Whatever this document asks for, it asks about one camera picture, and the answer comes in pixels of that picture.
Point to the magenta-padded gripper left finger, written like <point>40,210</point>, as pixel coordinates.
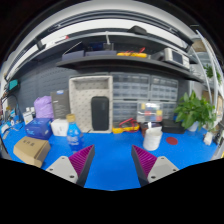
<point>63,166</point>

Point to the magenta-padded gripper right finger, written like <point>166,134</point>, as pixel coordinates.
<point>160,166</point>

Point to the blue drink bottle gold cap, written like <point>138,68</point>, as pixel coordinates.
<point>75,136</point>

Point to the white ribbed cup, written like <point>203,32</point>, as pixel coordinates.
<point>152,140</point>

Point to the flat round red coaster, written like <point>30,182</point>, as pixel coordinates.
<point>172,140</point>

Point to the brown cardboard box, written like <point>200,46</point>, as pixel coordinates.
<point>30,150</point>

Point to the white carton box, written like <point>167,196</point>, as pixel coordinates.
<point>60,128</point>

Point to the metal stirring rod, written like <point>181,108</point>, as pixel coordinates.
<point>150,126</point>

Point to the black and white box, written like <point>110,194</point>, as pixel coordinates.
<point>145,126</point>

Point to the blue carton box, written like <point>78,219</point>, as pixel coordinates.
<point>38,128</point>

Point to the clear organizer box coloured parts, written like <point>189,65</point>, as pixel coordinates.
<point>150,111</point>

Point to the small white block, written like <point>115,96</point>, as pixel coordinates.
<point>208,138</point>

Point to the yellow multimeter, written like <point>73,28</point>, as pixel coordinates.
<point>116,130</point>

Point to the grey small-parts drawer cabinet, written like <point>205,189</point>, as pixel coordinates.
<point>169,108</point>
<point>125,111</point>
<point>130,86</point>
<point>164,88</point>

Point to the small white carton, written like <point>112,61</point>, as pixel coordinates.
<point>28,117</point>

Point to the dark grey flat box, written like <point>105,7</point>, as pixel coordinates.
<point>60,105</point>

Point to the purple plastic bag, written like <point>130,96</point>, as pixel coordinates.
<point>43,107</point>

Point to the black rounded case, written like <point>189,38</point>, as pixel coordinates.
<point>100,113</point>

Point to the green potted plant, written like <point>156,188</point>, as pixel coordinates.
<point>193,110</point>

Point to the teal plastic bin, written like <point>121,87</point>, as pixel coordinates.
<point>13,84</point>

